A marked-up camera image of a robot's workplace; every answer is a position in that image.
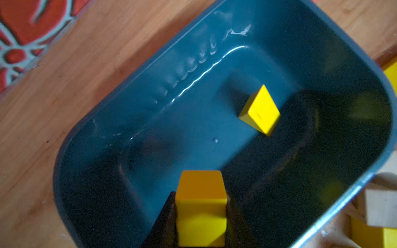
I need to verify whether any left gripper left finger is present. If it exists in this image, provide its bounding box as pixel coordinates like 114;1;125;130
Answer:
141;191;178;248

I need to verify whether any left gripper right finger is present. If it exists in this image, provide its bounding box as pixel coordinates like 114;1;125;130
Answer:
225;195;259;248

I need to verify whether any small yellow cube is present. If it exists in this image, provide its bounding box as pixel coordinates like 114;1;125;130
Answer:
351;218;397;248
175;170;228;248

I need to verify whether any yellow arch block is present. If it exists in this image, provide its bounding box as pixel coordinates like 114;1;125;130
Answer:
383;58;397;94

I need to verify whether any teal plastic bin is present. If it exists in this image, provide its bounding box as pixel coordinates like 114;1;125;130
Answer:
53;1;397;248

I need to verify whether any natural wood block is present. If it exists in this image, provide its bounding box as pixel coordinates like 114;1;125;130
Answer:
357;183;397;229

